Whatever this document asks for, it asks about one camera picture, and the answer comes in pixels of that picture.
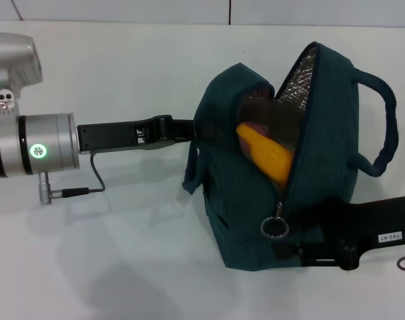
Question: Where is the yellow banana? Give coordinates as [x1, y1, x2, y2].
[236, 122, 295, 186]

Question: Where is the dark teal insulated lunch bag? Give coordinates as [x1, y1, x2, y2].
[183, 41, 399, 273]

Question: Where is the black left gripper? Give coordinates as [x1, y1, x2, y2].
[77, 115, 216, 155]

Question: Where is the pink peach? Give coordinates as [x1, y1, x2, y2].
[238, 123, 273, 157]

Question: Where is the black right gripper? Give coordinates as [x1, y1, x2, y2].
[274, 195, 405, 270]

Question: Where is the left wrist connector cable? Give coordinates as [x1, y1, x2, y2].
[38, 153, 106, 204]

